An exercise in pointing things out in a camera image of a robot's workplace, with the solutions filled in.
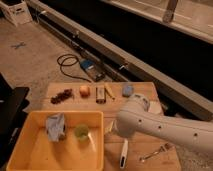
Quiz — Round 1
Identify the white long-handled brush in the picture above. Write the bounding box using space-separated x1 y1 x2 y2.
120 139 128 169

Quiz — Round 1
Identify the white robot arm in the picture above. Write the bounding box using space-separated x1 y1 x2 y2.
113 93 213 155

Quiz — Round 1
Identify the yellow plastic tray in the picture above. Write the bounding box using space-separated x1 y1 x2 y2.
5 110 106 171

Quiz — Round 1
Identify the brown rectangular box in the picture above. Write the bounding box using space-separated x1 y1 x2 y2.
96 87 106 104

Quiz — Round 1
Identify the blue sponge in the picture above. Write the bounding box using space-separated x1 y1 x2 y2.
122 85 134 97

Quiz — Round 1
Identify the orange apple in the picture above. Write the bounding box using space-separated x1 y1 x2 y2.
79 85 90 98

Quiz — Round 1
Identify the blue power device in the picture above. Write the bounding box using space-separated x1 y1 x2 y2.
80 59 105 82

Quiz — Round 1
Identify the bunch of dark grapes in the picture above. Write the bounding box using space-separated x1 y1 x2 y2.
50 89 74 104

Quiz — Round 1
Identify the green cup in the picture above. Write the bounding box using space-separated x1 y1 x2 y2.
74 124 89 141

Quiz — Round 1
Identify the crumpled grey cloth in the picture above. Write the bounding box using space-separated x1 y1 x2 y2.
45 113 66 142

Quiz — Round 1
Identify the wooden board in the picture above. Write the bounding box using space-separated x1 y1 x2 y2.
42 82 181 171

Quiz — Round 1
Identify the metal fork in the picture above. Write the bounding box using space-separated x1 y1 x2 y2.
139 143 172 162

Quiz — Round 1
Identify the black chair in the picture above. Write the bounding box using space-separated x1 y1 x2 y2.
0 73 29 168

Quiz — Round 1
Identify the white cardboard box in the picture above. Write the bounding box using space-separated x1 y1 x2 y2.
0 0 32 27

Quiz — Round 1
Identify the black cable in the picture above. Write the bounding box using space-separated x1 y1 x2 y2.
56 53 93 83

